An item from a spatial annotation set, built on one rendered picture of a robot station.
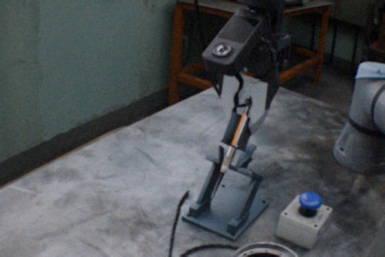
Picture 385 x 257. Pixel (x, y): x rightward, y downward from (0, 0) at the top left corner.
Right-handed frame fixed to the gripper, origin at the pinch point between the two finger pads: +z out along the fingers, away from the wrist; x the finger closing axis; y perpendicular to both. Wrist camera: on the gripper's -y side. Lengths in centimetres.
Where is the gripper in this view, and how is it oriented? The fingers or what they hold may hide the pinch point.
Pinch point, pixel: (240, 124)
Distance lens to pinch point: 67.0
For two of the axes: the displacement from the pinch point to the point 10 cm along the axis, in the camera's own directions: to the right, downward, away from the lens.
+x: -8.3, -3.1, 4.6
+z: -0.8, 8.9, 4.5
